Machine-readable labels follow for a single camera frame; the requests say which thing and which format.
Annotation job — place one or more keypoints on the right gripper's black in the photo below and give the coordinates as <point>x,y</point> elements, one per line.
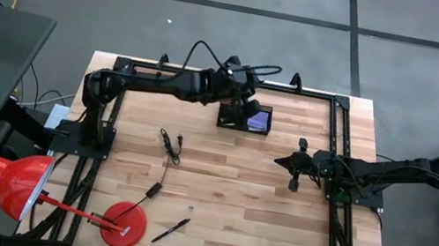
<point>315,166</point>

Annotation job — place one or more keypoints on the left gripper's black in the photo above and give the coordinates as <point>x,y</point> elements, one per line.
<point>232,87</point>

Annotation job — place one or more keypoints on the purple sticky note pad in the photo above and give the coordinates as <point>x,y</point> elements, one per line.
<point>259,121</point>

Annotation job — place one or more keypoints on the black mesh desk organizer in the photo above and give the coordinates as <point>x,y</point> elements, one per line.
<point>222,114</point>

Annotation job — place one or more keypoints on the black pen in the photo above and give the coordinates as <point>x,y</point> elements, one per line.
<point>170,231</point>

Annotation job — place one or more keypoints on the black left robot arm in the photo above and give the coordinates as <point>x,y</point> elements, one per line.
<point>155,81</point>

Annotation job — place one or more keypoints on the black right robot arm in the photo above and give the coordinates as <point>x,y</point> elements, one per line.
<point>399,168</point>

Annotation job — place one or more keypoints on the white power adapter box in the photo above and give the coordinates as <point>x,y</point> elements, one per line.
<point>56,116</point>

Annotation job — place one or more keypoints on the red desk lamp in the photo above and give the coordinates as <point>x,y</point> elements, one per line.
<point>0,178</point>

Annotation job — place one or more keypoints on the black frame clamp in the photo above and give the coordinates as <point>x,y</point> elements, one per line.
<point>163,60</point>
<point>296,80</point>

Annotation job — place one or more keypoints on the black aluminium table frame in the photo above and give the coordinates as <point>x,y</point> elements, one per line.
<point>305,92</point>

